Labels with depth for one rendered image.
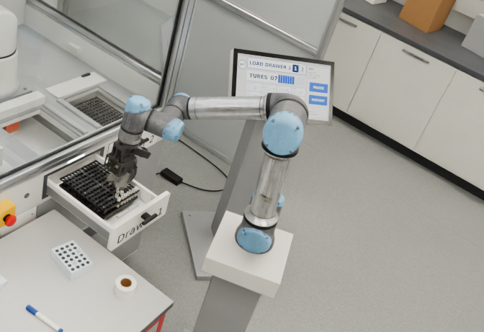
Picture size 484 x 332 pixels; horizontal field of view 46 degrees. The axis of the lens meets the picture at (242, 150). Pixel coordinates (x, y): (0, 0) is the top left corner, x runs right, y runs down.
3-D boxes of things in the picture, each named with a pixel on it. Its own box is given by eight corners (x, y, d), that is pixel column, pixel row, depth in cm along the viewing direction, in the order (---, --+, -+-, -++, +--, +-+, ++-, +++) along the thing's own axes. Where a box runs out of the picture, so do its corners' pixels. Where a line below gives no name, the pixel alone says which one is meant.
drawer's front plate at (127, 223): (165, 214, 217) (171, 192, 211) (110, 252, 195) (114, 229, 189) (161, 212, 218) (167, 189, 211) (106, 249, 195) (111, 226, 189)
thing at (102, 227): (159, 210, 215) (162, 198, 212) (110, 243, 196) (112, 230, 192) (83, 156, 229) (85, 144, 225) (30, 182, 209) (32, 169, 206)
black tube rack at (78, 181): (136, 203, 215) (139, 190, 211) (102, 225, 201) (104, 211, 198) (93, 172, 222) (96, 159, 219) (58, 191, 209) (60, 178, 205)
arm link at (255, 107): (311, 83, 184) (168, 86, 197) (307, 98, 175) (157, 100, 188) (313, 115, 189) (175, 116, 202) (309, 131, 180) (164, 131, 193)
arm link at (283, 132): (274, 235, 205) (312, 104, 175) (266, 263, 193) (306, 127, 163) (242, 225, 206) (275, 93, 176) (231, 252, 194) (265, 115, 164)
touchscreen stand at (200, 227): (274, 279, 319) (340, 131, 262) (195, 280, 303) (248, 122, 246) (251, 216, 356) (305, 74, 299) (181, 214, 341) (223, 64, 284)
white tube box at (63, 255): (92, 270, 194) (93, 263, 192) (70, 281, 188) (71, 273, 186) (72, 247, 200) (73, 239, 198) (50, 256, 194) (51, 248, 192)
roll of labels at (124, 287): (137, 297, 190) (139, 289, 188) (117, 300, 187) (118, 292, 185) (131, 280, 195) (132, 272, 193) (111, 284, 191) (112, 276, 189)
